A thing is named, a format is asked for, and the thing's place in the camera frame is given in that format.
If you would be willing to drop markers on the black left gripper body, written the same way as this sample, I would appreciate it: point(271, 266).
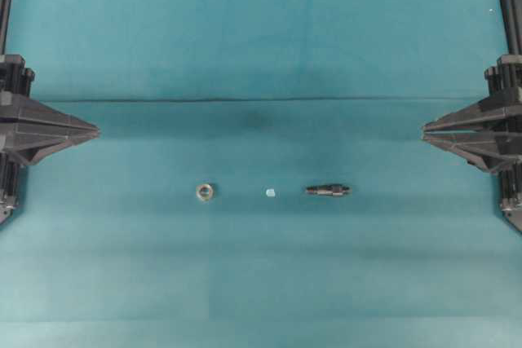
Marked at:
point(17, 79)

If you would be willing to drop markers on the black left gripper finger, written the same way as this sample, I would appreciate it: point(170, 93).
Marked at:
point(28, 145)
point(20, 108)

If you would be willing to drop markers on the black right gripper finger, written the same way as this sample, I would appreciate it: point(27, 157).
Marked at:
point(495, 113)
point(490, 152)

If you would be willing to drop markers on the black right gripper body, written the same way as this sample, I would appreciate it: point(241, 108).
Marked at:
point(500, 77)

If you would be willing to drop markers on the dark threaded metal shaft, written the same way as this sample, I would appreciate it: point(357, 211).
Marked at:
point(334, 190)

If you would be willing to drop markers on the black right frame rail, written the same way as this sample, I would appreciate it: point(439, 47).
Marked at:
point(511, 14)

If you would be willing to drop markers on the black frame rail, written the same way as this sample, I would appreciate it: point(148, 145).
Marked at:
point(511, 14)
point(5, 7)

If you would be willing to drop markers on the black left frame rail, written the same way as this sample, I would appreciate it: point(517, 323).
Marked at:
point(5, 7)

